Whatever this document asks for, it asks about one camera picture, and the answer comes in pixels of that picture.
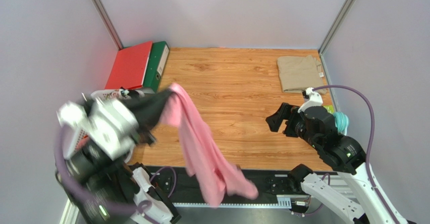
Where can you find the teal headphones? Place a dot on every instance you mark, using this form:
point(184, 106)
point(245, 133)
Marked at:
point(342, 122)

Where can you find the white laundry basket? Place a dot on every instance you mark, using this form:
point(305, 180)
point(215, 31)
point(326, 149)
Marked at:
point(79, 135)

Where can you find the black base mat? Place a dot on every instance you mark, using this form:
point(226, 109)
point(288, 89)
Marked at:
point(275, 188)

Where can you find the folded beige t-shirt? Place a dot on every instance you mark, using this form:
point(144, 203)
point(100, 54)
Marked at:
point(299, 73)

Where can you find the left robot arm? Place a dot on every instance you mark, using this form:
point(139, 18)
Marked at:
point(96, 177)

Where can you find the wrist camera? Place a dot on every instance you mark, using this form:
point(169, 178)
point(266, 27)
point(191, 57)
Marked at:
point(311, 98)
point(73, 115)

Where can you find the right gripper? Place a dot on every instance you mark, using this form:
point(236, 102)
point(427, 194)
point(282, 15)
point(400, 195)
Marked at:
point(288, 121)

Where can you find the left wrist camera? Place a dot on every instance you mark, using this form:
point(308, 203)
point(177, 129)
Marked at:
point(73, 115)

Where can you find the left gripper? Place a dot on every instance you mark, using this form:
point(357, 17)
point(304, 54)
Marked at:
point(142, 134)

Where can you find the green book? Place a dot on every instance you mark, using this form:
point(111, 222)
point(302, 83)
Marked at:
point(329, 108)

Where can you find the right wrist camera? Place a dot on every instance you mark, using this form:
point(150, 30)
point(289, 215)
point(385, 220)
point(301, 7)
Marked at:
point(311, 98)

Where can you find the red binder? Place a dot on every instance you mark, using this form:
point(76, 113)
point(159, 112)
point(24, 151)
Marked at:
point(129, 67)

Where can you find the aluminium mounting rail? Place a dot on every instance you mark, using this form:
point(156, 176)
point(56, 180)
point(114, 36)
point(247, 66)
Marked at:
point(296, 212)

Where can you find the pink t-shirt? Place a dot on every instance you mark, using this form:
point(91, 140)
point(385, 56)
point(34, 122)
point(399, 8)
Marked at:
point(198, 143)

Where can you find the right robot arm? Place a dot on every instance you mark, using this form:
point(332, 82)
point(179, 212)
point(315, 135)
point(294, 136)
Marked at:
point(345, 156)

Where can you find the green binder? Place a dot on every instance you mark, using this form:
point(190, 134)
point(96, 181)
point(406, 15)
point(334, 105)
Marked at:
point(156, 64)

